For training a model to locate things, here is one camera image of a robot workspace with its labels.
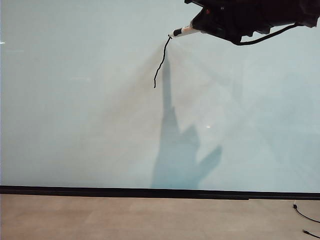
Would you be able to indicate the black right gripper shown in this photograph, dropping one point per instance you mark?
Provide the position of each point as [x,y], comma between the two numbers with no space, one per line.
[245,17]

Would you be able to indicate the white black whiteboard marker pen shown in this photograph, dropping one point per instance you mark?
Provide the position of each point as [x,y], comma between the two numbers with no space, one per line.
[182,31]

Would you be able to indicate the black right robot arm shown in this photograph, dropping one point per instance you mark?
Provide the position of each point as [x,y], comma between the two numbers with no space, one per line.
[295,11]

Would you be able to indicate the white glass whiteboard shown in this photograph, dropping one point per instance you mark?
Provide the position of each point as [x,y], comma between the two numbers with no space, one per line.
[75,112]

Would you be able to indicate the black whiteboard pen tray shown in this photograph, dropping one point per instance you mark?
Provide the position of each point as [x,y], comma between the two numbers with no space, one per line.
[150,193]

